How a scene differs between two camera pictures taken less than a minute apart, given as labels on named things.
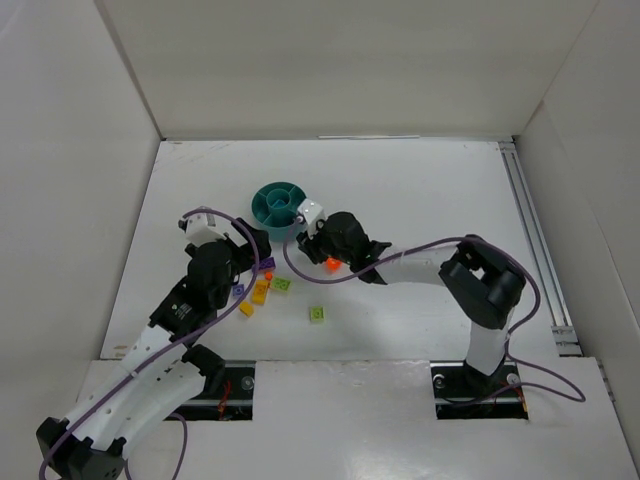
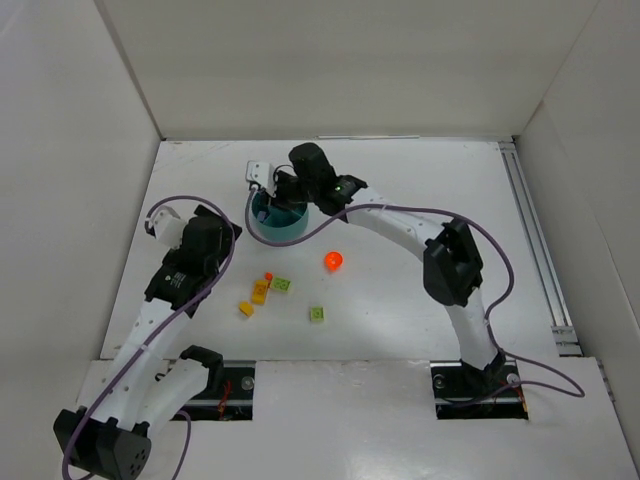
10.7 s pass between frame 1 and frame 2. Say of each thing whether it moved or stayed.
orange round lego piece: stayed
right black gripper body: moved
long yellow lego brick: stayed
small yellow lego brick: stayed
